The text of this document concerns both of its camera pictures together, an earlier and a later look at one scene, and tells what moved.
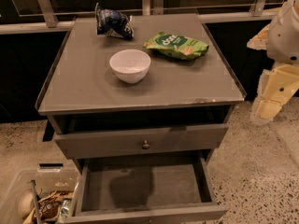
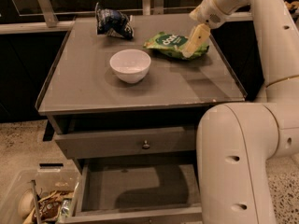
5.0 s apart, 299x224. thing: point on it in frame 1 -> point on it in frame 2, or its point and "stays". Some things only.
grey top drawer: [94, 144] stays
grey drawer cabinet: [140, 102] stays
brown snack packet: [49, 206] stays
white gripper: [284, 37] -> [209, 13]
